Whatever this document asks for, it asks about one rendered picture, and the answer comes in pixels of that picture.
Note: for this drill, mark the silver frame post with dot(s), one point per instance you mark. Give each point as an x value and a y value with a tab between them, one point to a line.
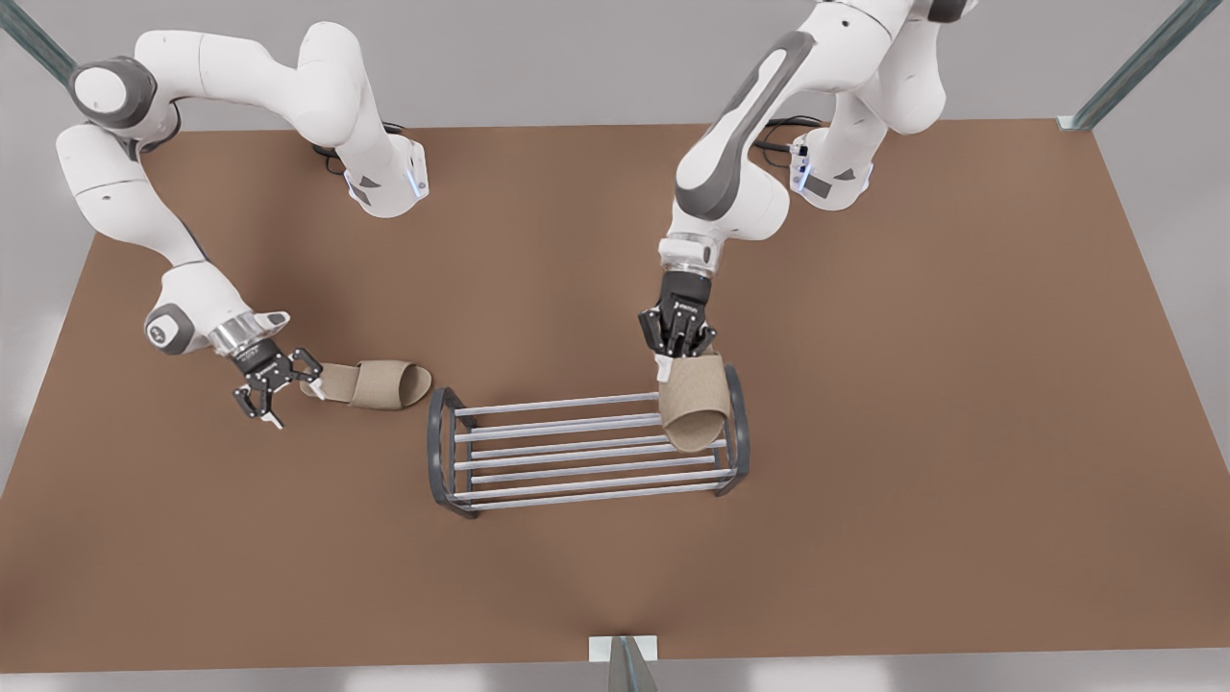
625	661
38	40
1139	65

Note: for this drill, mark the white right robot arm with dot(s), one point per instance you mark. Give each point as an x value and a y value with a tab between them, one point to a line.
317	86

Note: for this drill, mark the grey metal shoe rack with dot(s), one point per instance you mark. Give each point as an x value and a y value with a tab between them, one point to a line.
577	452

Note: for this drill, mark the tan slipper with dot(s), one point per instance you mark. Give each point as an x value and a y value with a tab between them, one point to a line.
694	404
380	384

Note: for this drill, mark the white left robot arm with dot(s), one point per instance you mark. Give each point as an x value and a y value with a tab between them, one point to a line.
759	106

